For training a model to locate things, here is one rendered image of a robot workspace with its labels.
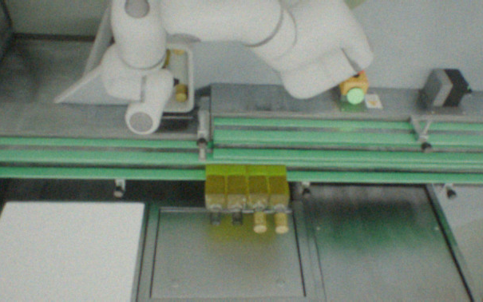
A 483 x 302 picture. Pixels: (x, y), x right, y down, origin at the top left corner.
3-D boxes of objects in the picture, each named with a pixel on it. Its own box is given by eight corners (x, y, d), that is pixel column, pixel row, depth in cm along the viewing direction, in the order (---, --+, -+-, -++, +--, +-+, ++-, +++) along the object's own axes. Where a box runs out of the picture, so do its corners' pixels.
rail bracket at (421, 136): (404, 120, 124) (418, 153, 115) (413, 100, 119) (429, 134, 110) (417, 120, 125) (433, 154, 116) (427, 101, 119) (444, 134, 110)
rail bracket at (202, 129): (198, 141, 126) (196, 173, 118) (197, 97, 114) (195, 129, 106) (207, 141, 127) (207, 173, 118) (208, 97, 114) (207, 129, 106)
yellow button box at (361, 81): (334, 85, 130) (339, 101, 125) (340, 65, 125) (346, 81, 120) (357, 86, 131) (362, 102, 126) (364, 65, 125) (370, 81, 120)
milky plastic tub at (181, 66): (136, 92, 129) (132, 111, 123) (126, 25, 112) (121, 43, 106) (195, 93, 130) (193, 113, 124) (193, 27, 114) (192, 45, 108)
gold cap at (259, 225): (251, 219, 116) (252, 232, 113) (252, 211, 113) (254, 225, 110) (265, 219, 116) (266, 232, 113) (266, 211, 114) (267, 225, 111)
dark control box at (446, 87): (422, 88, 132) (431, 106, 127) (432, 66, 126) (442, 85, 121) (448, 89, 133) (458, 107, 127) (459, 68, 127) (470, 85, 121)
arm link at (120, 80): (168, 28, 78) (168, 75, 98) (95, 17, 76) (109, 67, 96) (163, 71, 76) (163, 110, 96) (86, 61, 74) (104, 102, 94)
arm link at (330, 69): (267, 34, 89) (273, 84, 78) (324, -2, 83) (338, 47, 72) (291, 65, 95) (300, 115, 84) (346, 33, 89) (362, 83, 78)
